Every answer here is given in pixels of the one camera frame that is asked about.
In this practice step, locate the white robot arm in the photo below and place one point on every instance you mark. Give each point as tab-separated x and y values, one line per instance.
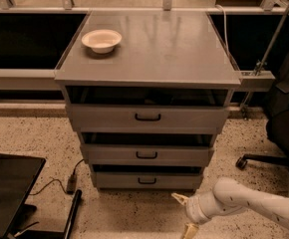
230	197

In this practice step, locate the grey top drawer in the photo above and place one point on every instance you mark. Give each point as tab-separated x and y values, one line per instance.
146	119

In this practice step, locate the white bowl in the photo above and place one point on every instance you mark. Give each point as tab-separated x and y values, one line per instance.
101	41

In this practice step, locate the grey middle drawer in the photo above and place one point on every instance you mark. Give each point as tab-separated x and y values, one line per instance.
114	154

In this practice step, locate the grey drawer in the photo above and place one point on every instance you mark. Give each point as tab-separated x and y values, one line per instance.
130	180
146	119
114	154

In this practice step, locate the black tube on floor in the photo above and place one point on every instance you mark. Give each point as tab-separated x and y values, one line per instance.
72	214

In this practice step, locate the diagonal metal rod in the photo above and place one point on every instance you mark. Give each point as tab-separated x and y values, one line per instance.
250	80

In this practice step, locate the black monitor screen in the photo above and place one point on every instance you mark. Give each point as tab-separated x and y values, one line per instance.
18	175

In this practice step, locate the grey bottom drawer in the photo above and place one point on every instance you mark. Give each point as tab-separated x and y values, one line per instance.
130	180

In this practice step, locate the metal frame rail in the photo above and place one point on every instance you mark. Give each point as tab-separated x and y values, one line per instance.
28	79

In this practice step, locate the grey drawer cabinet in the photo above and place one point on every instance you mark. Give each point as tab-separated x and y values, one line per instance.
165	59

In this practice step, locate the black power adapter with cable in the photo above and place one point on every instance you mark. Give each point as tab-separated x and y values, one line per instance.
69	188

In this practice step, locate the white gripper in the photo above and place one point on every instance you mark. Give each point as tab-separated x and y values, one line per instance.
192	210

